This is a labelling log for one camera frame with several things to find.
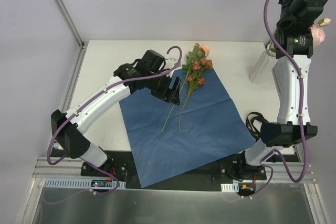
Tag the left white cable duct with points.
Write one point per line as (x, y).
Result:
(73, 183)

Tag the orange brown flower stem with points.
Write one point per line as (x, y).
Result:
(195, 70)

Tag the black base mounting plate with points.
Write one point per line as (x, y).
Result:
(209, 177)

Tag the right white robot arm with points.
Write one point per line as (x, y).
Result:
(288, 57)

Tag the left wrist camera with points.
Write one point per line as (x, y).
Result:
(170, 61)

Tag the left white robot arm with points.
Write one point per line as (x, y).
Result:
(153, 72)

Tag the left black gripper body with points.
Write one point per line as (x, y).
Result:
(170, 93)

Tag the blue wrapping paper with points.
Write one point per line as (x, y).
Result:
(169, 140)

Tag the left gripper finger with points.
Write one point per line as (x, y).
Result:
(174, 97)
(175, 83)

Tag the white cable duct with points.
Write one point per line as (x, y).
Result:
(73, 183)
(230, 188)

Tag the pink artificial flower bunch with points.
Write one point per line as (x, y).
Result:
(197, 51)

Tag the black ribbon gold lettering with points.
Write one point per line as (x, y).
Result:
(250, 119)

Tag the aluminium front rail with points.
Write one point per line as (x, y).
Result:
(70, 168)

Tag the single pink rose stem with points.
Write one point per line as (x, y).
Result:
(318, 34)

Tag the white ribbed vase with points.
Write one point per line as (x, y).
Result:
(264, 64)

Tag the left aluminium frame post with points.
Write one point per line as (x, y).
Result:
(69, 22)

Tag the right white cable duct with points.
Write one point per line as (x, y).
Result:
(230, 188)

